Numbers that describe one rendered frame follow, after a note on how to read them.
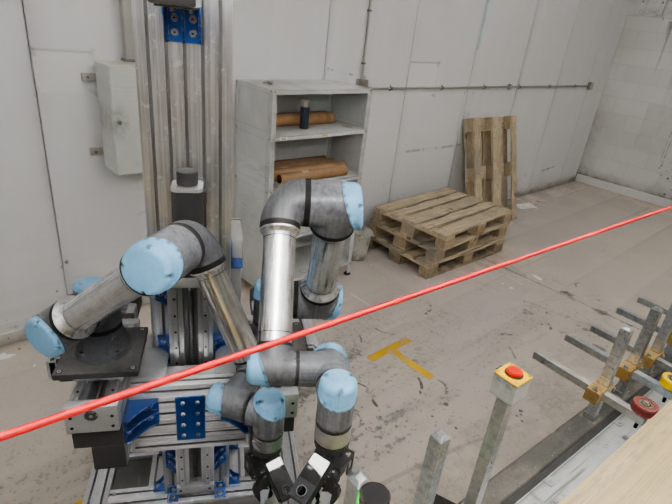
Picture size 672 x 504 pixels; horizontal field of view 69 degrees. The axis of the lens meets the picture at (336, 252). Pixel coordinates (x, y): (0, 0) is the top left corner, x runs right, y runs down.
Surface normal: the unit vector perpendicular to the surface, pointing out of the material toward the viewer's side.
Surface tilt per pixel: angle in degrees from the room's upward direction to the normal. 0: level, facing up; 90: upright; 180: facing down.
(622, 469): 0
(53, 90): 90
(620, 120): 90
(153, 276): 85
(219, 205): 90
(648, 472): 0
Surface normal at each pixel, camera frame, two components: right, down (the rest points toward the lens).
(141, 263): -0.18, 0.32
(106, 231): 0.66, 0.38
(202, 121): 0.20, 0.44
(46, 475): 0.10, -0.90
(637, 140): -0.74, 0.22
